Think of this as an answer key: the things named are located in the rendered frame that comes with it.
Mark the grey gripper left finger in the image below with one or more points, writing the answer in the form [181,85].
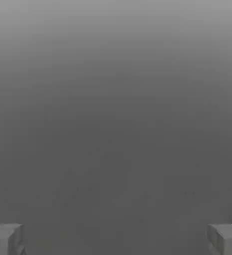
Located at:
[2,239]

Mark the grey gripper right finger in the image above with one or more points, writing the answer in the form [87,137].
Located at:
[228,239]

